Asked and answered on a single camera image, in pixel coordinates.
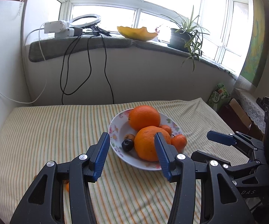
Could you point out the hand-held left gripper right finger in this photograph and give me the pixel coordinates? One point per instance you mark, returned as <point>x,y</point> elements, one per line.
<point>163,158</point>

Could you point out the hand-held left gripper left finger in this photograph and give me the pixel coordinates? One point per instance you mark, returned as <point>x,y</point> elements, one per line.
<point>100,158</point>

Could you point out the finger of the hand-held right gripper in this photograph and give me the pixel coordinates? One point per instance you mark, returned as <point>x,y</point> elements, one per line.
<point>209,156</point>
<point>220,138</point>

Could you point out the tangerine with stem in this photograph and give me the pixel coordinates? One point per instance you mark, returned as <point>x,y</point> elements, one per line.
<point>179,142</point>

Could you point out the large oval orange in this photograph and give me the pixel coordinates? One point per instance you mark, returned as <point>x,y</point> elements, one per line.
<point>146,144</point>

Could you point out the small tangerine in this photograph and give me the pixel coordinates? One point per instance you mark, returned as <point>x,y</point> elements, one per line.
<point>166,129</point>

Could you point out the dark plum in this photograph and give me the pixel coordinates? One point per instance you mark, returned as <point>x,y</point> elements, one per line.
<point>127,145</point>

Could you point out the white floral plate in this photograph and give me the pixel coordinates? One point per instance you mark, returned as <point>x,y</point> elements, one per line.
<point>120,130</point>

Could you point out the small brown kiwi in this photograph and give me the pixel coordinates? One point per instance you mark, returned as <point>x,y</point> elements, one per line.
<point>130,136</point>

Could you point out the white lace cloth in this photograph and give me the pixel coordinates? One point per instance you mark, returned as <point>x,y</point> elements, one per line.
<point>251,108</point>

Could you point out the brown cardboard box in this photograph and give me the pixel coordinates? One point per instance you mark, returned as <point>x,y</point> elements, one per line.
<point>238,114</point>

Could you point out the green packet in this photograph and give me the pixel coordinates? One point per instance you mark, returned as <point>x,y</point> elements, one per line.
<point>218,94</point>

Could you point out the round orange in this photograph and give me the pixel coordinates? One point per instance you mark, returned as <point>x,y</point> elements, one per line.
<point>145,117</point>

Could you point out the striped blanket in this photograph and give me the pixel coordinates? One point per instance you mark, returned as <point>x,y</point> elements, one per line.
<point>55,130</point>

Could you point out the potted spider plant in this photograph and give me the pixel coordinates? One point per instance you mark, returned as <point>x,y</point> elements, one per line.
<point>178,37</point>

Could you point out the grey windowsill mat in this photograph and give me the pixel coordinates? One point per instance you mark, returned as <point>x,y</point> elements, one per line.
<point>55,47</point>

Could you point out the black power adapter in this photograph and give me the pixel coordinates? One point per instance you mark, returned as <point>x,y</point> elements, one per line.
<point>97,32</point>

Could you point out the yellow bowl on windowsill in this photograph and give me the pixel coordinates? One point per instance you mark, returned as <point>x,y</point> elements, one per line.
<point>134,33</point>

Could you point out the grey box device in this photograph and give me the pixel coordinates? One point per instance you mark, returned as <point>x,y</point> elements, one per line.
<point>69,32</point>

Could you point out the white box device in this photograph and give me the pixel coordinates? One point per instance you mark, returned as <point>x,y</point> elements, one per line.
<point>55,25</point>

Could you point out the wall map poster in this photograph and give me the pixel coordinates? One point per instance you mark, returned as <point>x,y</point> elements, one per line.
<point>257,42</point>

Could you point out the white window frame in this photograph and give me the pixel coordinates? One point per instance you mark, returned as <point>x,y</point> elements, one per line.
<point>106,1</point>

